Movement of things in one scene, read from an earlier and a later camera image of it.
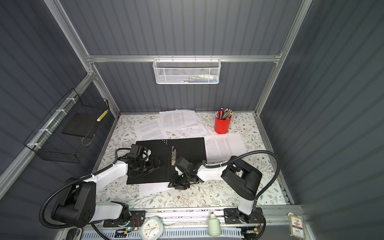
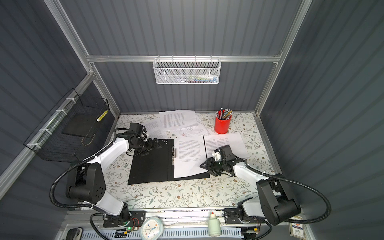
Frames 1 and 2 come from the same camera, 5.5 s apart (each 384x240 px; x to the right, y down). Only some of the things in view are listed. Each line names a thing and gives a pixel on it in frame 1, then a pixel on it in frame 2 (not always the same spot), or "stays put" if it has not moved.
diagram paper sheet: [194, 131] stays put
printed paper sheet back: [177, 119] stays put
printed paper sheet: [150, 129] stays put
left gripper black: [152, 166] to [151, 147]
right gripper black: [175, 183] to [210, 165]
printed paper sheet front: [150, 188] to [191, 155]
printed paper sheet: [224, 147] stays put
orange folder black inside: [168, 151] stays put
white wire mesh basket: [187, 71] stays put
